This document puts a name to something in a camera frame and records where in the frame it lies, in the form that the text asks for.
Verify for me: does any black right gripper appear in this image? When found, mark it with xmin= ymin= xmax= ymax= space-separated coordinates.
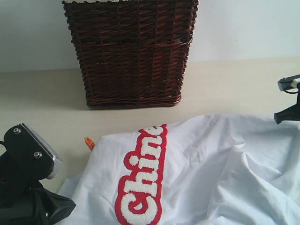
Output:
xmin=274 ymin=88 xmax=300 ymax=124

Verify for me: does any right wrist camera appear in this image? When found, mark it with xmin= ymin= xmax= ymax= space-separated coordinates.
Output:
xmin=277 ymin=75 xmax=300 ymax=91

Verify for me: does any orange clothing tag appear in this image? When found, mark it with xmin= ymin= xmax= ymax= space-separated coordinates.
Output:
xmin=84 ymin=137 xmax=96 ymax=151

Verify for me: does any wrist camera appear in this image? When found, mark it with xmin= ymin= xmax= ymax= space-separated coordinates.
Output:
xmin=277 ymin=75 xmax=300 ymax=91
xmin=4 ymin=123 xmax=62 ymax=180

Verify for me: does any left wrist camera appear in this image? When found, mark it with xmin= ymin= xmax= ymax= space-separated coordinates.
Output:
xmin=4 ymin=123 xmax=62 ymax=180

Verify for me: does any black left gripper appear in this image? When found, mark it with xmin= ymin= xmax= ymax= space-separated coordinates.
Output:
xmin=0 ymin=141 xmax=76 ymax=225

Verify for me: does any dark brown wicker basket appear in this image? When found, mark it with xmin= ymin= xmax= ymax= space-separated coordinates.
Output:
xmin=62 ymin=0 xmax=199 ymax=109

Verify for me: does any white t-shirt red lettering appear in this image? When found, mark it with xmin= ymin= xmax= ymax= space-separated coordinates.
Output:
xmin=60 ymin=115 xmax=300 ymax=225

